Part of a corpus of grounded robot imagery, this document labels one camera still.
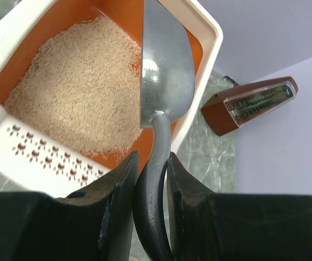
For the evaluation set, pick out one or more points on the white orange litter box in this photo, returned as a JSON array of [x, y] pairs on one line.
[[29, 159]]

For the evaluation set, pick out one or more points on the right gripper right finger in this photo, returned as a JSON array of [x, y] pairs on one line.
[[205, 225]]

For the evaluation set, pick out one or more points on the brown wooden metronome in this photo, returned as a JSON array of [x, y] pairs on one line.
[[230, 109]]

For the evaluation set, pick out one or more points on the beige litter granules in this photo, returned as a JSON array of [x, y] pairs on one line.
[[82, 89]]

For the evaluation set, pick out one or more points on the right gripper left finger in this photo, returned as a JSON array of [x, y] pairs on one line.
[[92, 223]]

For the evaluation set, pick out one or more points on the metal litter scoop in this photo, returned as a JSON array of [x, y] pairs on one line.
[[166, 93]]

